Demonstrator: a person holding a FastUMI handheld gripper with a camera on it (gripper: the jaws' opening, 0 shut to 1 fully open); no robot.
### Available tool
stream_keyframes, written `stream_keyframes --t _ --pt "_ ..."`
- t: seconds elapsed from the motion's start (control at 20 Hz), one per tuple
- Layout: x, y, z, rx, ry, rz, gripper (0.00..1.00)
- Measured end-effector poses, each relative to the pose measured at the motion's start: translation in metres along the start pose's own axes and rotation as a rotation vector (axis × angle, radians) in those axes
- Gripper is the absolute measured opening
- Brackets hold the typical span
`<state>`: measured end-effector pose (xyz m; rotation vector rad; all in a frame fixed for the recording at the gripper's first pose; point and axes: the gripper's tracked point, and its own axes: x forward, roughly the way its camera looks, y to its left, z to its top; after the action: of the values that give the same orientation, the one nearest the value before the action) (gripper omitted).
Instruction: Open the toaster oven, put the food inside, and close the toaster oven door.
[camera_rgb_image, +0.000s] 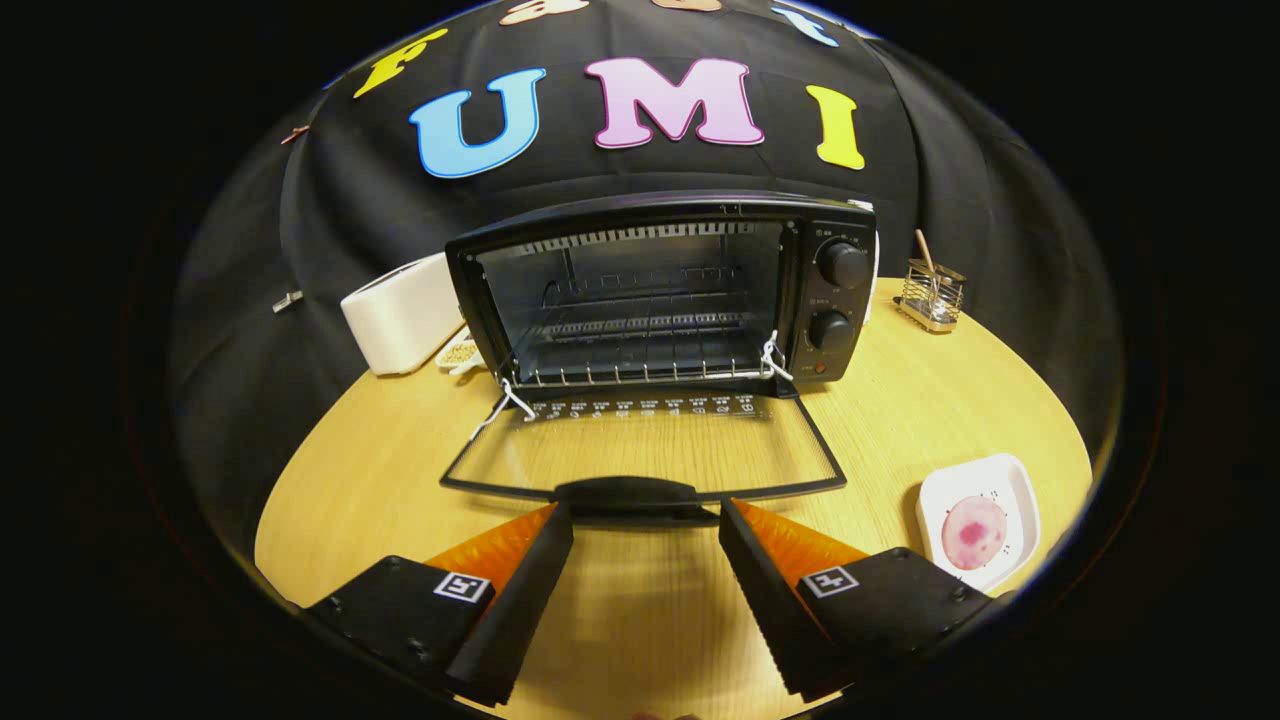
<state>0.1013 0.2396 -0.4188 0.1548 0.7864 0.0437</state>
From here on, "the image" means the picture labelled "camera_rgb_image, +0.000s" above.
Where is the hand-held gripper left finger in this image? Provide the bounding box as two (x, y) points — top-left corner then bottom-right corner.
(305, 502), (575, 707)

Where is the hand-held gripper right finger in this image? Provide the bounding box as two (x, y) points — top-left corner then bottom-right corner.
(719, 498), (1001, 701)

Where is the pink ham slice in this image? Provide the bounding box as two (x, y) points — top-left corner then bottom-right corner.
(941, 495), (1008, 571)

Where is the white square plate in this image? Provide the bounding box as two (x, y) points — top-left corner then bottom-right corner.
(916, 453), (1042, 594)

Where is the black toaster oven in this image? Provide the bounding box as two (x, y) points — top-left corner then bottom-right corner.
(440, 190), (879, 528)

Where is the white bread toaster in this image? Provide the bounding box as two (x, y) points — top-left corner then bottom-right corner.
(340, 252), (466, 377)

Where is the small dish of beans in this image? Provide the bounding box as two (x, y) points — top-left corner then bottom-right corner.
(435, 335), (486, 376)

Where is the wooden stick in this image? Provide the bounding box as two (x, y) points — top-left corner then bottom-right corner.
(914, 229), (941, 301)

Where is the metal wire holder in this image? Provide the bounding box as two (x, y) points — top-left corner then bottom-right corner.
(893, 258), (967, 334)

